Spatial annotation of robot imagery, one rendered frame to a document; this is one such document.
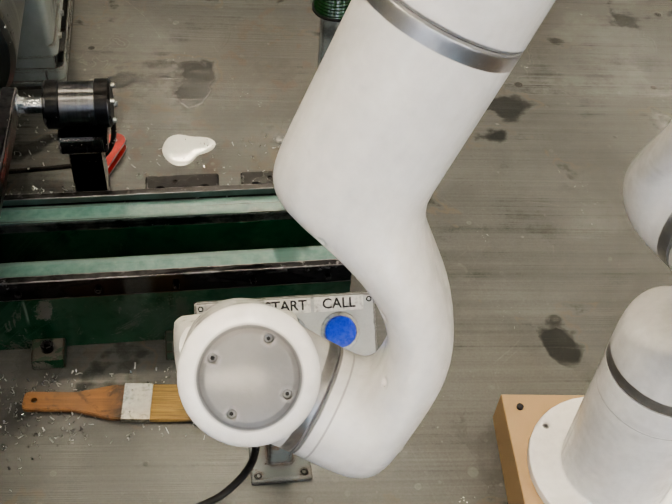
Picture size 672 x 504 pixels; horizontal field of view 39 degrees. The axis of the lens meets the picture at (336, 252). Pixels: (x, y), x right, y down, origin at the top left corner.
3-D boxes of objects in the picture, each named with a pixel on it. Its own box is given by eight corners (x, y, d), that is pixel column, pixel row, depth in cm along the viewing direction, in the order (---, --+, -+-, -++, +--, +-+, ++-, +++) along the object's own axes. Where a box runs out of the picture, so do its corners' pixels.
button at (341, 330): (324, 347, 90) (326, 348, 89) (322, 316, 90) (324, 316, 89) (355, 345, 91) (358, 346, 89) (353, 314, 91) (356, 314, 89)
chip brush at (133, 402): (20, 421, 111) (18, 418, 110) (27, 385, 114) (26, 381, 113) (197, 423, 112) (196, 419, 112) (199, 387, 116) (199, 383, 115)
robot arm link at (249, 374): (330, 335, 68) (214, 278, 67) (360, 348, 55) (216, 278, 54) (279, 441, 68) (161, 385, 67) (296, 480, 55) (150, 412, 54)
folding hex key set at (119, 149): (104, 183, 137) (103, 174, 136) (84, 178, 137) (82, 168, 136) (130, 145, 143) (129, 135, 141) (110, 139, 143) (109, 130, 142)
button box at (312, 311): (197, 374, 93) (197, 380, 87) (193, 301, 93) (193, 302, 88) (370, 361, 95) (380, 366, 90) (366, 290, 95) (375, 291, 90)
